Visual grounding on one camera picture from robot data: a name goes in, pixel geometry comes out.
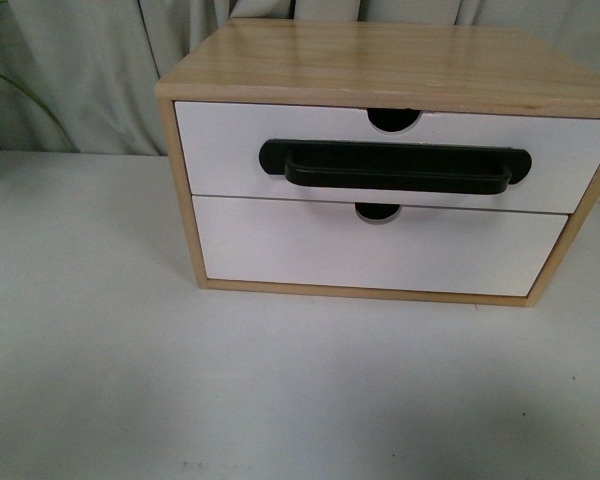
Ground light wooden drawer cabinet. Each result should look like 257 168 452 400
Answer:
156 19 600 306

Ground grey backdrop curtain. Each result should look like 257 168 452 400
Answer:
0 1 600 155

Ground green plant leaves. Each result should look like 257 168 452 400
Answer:
0 0 78 153

